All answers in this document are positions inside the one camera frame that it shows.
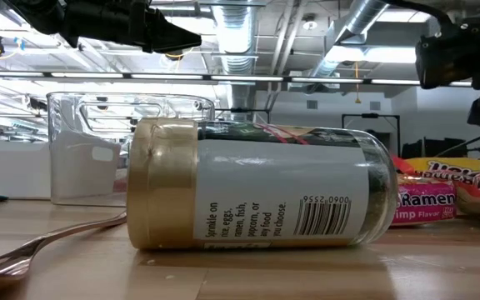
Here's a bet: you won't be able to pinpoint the pink ramen packet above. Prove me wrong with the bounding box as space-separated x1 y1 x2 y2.
391 173 460 228

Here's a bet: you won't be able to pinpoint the seasoning jar gold lid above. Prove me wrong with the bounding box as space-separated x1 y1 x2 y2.
126 116 399 251

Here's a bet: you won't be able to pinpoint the silver spiral ceiling duct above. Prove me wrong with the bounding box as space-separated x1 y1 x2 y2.
212 0 258 122

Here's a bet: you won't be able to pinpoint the white rectangular container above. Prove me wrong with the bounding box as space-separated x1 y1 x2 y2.
0 143 52 199

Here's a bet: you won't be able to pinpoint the thin black rectangular stand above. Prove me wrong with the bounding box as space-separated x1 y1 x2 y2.
342 112 402 158

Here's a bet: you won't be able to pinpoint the black aluminium frame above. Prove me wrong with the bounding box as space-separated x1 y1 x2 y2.
443 132 480 159

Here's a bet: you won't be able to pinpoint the black ceiling light rail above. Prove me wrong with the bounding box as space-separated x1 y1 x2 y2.
0 69 474 88

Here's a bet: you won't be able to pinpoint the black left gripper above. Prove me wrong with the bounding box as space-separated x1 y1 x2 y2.
58 0 203 54

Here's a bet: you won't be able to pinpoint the clear plastic bin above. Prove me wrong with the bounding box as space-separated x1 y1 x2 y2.
46 91 216 208

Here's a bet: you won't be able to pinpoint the dark monitors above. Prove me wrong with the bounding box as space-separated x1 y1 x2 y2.
402 137 469 159

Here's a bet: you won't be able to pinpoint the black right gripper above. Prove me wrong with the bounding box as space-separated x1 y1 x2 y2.
414 18 480 160

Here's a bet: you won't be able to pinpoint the yellow hanging cord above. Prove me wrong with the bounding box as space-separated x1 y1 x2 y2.
353 62 363 104

